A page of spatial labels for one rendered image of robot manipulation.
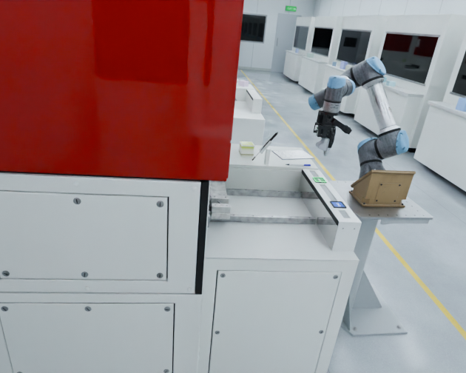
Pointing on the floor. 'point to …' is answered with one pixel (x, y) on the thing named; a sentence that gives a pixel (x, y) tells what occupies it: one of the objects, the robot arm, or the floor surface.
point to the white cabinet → (271, 314)
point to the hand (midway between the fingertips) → (326, 152)
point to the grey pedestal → (367, 296)
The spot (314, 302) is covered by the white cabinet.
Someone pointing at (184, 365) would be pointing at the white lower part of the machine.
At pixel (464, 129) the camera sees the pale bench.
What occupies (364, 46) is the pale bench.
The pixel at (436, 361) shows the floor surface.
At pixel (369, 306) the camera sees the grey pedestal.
